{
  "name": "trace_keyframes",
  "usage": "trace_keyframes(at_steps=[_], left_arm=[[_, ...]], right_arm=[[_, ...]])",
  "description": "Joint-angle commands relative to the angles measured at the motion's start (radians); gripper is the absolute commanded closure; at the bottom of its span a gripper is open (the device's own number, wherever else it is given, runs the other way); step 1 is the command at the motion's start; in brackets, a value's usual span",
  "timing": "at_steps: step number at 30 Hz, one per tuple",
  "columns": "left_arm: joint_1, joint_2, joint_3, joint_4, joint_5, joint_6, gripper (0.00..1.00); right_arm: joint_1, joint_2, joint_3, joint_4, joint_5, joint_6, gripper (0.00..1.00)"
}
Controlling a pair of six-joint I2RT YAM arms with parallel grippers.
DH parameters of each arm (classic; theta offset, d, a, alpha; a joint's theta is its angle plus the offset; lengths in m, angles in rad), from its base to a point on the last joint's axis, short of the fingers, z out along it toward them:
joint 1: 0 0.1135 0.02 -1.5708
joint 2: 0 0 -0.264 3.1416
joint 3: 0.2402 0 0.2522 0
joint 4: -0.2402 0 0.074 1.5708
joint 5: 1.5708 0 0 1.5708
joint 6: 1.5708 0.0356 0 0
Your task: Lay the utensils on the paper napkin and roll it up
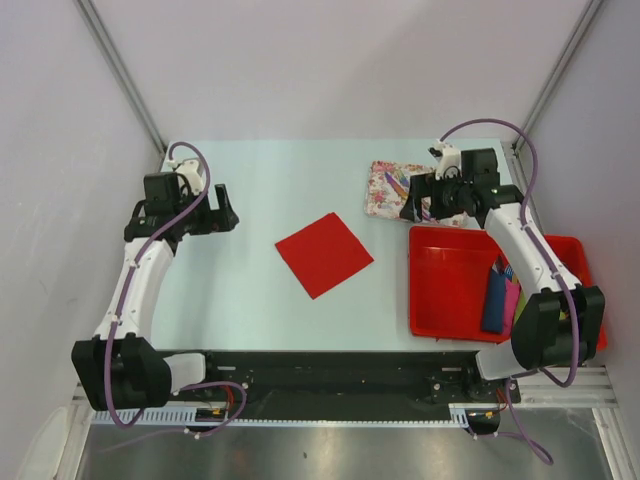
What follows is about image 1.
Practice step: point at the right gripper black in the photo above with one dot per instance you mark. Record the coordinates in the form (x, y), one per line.
(427, 185)

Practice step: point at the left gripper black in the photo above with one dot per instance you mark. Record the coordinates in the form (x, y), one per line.
(218, 220)

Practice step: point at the red paper napkin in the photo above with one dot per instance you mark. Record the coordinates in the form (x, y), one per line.
(323, 254)

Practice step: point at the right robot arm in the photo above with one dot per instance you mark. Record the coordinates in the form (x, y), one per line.
(562, 317)

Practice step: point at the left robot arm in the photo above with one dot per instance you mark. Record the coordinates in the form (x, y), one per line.
(118, 367)

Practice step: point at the blue napkin roll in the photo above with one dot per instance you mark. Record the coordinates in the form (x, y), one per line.
(494, 304)

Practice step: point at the pink napkin roll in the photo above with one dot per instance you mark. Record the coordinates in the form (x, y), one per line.
(512, 294)

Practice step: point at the green napkin roll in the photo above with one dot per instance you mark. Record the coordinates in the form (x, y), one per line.
(521, 303)

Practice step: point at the floral cloth mat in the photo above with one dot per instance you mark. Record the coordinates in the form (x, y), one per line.
(380, 199)

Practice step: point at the red plastic bin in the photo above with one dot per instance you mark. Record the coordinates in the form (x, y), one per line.
(448, 280)

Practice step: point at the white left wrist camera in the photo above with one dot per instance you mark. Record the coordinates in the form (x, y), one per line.
(190, 173)

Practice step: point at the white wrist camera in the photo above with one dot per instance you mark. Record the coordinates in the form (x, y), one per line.
(190, 173)
(447, 156)

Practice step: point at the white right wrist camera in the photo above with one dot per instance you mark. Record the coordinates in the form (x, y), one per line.
(447, 156)

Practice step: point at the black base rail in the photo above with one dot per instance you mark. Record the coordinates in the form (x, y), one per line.
(348, 386)

